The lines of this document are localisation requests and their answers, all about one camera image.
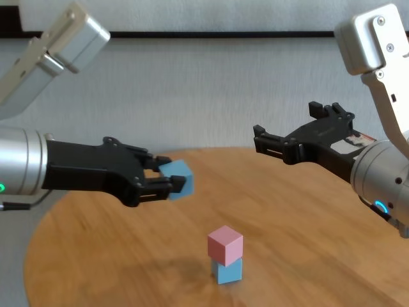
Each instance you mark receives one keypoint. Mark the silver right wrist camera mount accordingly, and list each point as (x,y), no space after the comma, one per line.
(374,41)

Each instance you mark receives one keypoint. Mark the white foam wall panel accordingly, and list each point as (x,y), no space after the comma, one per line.
(207,16)

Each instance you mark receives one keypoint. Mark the light blue cube block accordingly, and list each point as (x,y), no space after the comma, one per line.
(228,273)
(180,174)

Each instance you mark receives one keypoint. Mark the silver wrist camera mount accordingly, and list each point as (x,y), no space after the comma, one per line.
(374,41)
(64,48)

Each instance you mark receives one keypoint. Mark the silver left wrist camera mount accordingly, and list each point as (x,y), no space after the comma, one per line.
(64,48)

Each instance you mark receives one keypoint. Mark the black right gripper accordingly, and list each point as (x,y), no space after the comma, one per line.
(319,140)

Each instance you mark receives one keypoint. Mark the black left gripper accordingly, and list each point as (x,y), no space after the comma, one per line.
(92,168)

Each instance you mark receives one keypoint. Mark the pink cube block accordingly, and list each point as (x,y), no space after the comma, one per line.
(223,244)

